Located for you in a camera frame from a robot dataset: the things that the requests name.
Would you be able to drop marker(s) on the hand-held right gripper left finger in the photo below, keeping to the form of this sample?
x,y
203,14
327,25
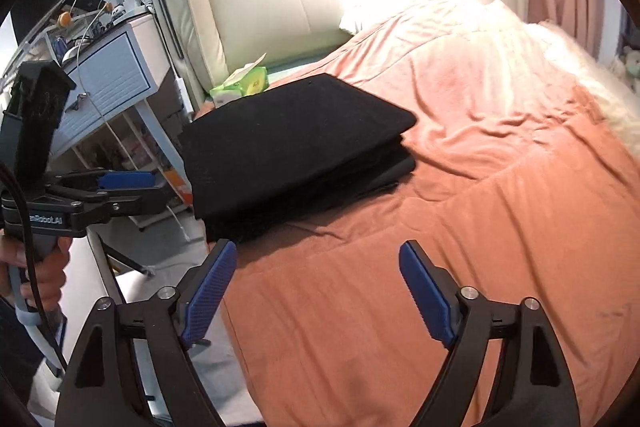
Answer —
x,y
210,292

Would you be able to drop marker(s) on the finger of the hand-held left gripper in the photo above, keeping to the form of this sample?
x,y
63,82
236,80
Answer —
x,y
140,202
127,180

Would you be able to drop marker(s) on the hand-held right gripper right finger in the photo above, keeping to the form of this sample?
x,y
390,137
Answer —
x,y
425,297

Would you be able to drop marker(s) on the black pants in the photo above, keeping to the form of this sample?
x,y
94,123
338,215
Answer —
x,y
290,147

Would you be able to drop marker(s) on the person's left hand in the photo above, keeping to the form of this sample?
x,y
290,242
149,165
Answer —
x,y
52,272

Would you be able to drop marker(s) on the orange box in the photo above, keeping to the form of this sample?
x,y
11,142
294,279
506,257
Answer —
x,y
180,187

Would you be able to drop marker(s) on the salmon fleece blanket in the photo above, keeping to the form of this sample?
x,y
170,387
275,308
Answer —
x,y
450,232

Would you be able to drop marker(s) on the white and blue nightstand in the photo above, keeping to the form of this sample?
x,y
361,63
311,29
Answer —
x,y
115,72

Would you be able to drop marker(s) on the green tissue pack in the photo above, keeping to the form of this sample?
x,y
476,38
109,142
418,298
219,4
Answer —
x,y
240,87

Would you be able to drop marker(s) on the beige teddy bear plush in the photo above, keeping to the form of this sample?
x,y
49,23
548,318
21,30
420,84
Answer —
x,y
631,67

